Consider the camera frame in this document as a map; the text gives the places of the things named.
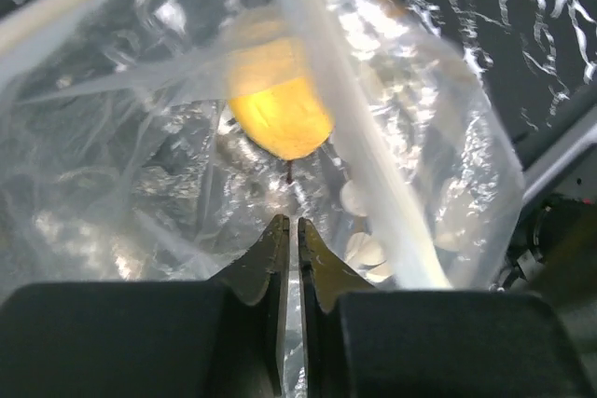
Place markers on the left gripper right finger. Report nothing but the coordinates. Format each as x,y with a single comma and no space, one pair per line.
360,341

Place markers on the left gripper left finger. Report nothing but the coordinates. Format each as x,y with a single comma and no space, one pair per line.
223,337

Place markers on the clear polka dot zip bag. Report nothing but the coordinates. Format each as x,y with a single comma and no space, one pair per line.
115,167

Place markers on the yellow fake lemon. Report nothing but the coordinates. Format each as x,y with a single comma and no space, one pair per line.
270,93

